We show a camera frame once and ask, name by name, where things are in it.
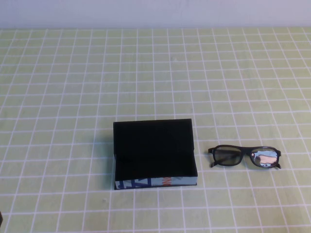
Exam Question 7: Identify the black glasses case blue print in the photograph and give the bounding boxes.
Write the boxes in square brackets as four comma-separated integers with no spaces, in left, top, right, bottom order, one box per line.
[113,118,199,191]

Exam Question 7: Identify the black frame glasses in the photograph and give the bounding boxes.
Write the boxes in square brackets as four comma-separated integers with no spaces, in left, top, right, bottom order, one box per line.
[207,145,282,170]

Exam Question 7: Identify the green white-grid tablecloth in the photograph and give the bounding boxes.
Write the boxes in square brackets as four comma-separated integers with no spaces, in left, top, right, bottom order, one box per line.
[0,27,311,233]

